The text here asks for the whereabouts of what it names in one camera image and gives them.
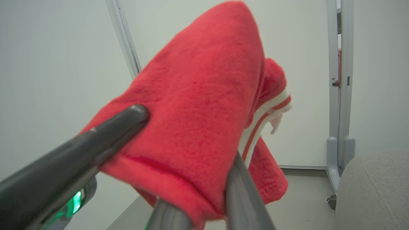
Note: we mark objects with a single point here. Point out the grey partition frame bar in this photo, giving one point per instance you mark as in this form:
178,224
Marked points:
124,41

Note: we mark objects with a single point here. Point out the grey fabric sofa seat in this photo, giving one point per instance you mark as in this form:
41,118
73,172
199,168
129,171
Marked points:
374,195

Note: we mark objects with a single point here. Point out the grey partition post with foot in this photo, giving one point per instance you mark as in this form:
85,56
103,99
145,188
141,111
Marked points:
340,95

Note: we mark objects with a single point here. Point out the red shorts with white stripe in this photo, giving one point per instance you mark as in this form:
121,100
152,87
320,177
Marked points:
204,95

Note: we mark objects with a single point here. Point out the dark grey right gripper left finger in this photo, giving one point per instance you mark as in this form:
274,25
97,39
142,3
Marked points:
166,217

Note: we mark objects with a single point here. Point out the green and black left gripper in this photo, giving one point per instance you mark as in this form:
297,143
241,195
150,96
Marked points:
75,204

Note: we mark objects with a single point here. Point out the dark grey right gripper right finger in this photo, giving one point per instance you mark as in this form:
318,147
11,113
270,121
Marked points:
246,204

